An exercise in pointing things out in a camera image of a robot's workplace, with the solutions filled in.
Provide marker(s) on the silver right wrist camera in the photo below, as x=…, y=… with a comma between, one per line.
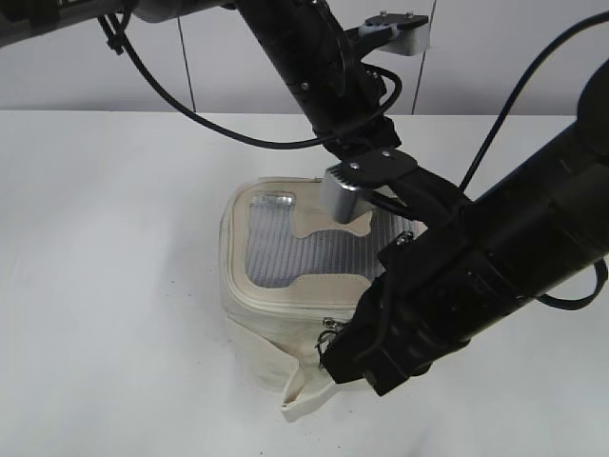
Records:
x=391, y=180

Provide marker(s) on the cream canvas zipper bag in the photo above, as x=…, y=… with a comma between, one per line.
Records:
x=284, y=265

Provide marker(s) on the metal zipper pull with ring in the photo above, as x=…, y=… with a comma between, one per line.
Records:
x=331, y=328

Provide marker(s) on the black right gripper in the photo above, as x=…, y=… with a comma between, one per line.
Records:
x=435, y=295

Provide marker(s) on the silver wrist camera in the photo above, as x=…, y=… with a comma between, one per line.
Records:
x=405, y=34
x=391, y=180

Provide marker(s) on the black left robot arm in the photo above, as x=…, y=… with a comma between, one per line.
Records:
x=344, y=100

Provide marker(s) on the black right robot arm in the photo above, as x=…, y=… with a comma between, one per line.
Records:
x=548, y=219

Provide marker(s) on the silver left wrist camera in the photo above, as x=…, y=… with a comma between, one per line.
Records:
x=405, y=34

